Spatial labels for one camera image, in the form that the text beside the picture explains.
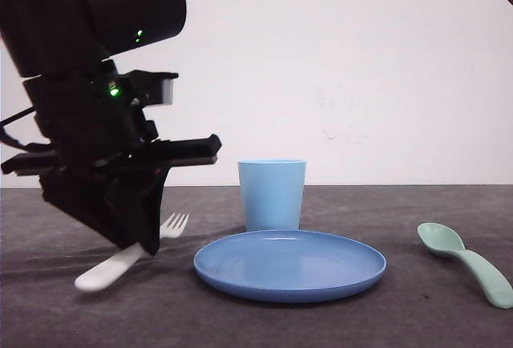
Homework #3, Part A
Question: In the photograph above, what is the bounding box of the white plastic fork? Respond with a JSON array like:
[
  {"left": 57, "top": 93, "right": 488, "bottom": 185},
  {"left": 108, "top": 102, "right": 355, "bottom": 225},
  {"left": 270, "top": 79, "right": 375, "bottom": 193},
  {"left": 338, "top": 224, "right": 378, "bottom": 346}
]
[{"left": 74, "top": 213, "right": 190, "bottom": 293}]

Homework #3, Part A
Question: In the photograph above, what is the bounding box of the mint green plastic spoon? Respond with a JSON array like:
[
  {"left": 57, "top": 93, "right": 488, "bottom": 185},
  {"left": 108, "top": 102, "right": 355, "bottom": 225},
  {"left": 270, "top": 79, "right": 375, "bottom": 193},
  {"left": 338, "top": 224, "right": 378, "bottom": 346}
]
[{"left": 417, "top": 222, "right": 512, "bottom": 310}]

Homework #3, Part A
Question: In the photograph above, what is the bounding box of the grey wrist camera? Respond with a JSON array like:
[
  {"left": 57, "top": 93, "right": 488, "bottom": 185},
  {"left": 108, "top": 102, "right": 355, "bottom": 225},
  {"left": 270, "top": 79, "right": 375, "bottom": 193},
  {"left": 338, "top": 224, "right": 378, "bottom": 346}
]
[{"left": 119, "top": 70, "right": 179, "bottom": 107}]

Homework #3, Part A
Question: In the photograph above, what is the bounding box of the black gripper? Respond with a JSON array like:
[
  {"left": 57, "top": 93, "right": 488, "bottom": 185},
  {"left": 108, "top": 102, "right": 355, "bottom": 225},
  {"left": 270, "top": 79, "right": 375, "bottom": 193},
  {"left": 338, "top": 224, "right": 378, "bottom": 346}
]
[{"left": 1, "top": 60, "right": 221, "bottom": 255}]

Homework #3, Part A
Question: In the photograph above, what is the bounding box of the light blue plastic cup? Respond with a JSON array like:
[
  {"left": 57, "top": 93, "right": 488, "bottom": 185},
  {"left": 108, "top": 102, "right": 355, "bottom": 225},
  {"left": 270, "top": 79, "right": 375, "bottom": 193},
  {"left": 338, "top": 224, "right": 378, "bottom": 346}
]
[{"left": 238, "top": 160, "right": 306, "bottom": 232}]

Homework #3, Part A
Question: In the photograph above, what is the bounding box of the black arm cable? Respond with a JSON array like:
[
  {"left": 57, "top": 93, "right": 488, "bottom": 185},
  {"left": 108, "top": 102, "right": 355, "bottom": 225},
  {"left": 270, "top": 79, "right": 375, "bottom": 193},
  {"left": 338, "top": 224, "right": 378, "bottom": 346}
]
[{"left": 0, "top": 109, "right": 57, "bottom": 155}]

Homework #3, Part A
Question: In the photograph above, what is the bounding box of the blue plastic plate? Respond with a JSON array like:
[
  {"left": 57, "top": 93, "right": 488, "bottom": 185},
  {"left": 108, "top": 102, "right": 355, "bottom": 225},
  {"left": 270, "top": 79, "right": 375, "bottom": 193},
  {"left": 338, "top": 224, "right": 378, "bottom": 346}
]
[{"left": 193, "top": 230, "right": 387, "bottom": 304}]

